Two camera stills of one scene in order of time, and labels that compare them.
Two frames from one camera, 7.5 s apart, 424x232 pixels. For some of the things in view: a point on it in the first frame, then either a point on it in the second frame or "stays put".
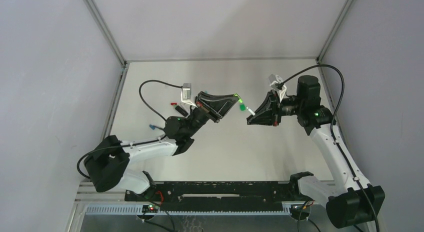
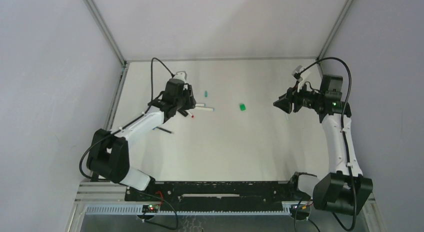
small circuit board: (150, 208) stays put
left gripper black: (208, 108) to (187, 102)
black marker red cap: (180, 109) stays put
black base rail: (216, 196) stays put
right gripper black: (276, 109) to (293, 102)
